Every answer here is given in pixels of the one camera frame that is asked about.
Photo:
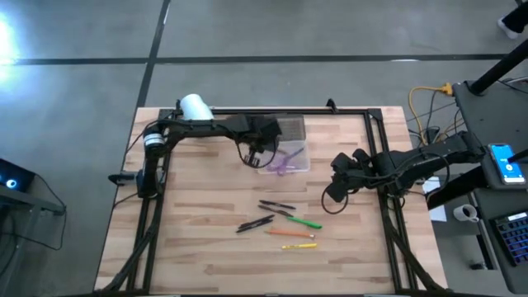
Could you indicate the black support beam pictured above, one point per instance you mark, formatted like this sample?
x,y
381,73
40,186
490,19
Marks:
x,y
453,189

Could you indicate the black stand pole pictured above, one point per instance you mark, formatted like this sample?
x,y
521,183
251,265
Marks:
x,y
499,68

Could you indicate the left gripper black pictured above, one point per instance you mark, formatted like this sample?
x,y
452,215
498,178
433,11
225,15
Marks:
x,y
266,132

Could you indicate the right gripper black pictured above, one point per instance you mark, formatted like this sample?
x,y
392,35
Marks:
x,y
361,173

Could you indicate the dark desk with lit device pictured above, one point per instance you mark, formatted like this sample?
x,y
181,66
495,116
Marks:
x,y
16,181

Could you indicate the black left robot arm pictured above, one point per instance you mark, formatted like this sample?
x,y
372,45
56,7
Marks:
x,y
198,128

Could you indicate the person's shoe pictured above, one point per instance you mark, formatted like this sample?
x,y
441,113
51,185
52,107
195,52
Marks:
x,y
508,29

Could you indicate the black keyboard with blue keys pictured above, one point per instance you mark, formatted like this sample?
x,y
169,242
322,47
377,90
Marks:
x,y
513,237

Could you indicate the purple plastic item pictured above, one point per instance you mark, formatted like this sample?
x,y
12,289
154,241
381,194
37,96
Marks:
x,y
278,168

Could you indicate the clear plastic supply box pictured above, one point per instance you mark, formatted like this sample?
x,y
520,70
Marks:
x,y
301,165

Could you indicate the black pen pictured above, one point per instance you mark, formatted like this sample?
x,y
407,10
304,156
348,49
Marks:
x,y
274,210
253,226
277,204
257,221

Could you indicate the white mug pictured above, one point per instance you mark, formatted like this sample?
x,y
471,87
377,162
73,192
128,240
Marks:
x,y
465,213

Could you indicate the white paper sheet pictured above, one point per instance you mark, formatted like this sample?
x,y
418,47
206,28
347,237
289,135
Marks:
x,y
437,212

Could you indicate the black clamp mount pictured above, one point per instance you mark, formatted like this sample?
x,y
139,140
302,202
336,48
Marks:
x,y
121,178

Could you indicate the grey side table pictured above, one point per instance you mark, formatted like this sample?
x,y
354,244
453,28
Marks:
x,y
482,111

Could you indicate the orange pencil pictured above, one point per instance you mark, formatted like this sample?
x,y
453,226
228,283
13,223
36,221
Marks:
x,y
288,233

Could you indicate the yellow pen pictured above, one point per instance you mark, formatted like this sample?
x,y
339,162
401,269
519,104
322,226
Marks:
x,y
299,246

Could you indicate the black aluminium table frame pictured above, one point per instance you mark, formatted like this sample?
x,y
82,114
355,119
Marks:
x,y
350,111

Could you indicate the smartphone with blue screen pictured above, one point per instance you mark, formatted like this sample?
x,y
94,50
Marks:
x,y
506,163

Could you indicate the black frame bracket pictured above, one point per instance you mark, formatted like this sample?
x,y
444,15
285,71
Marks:
x,y
331,105

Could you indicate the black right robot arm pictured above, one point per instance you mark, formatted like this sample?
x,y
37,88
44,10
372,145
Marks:
x,y
433,154

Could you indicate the green pen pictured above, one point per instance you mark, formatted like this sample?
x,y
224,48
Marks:
x,y
305,223

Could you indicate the purple pen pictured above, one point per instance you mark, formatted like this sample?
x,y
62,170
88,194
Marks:
x,y
295,154

